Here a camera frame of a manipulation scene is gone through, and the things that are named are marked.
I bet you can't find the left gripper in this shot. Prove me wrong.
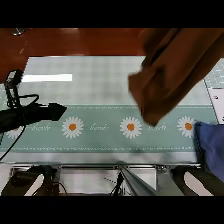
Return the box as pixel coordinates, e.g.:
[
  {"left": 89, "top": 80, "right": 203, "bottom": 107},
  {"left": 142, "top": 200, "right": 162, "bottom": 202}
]
[{"left": 31, "top": 102, "right": 68, "bottom": 123}]

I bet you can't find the brown garment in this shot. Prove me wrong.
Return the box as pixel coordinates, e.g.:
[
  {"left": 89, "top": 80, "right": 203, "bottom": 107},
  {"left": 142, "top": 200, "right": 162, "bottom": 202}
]
[{"left": 127, "top": 27, "right": 224, "bottom": 127}]

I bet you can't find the blue garment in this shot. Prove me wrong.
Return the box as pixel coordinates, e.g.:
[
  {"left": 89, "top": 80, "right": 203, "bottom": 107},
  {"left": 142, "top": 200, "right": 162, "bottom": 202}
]
[{"left": 192, "top": 120, "right": 224, "bottom": 183}]

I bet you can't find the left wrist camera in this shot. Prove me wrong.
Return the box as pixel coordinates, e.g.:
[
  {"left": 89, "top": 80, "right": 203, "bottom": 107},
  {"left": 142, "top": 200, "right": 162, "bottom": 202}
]
[{"left": 4, "top": 68, "right": 25, "bottom": 108}]

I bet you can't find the silver frame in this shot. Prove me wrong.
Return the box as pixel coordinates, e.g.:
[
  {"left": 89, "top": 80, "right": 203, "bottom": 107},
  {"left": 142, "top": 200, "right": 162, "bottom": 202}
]
[{"left": 0, "top": 78, "right": 224, "bottom": 197}]

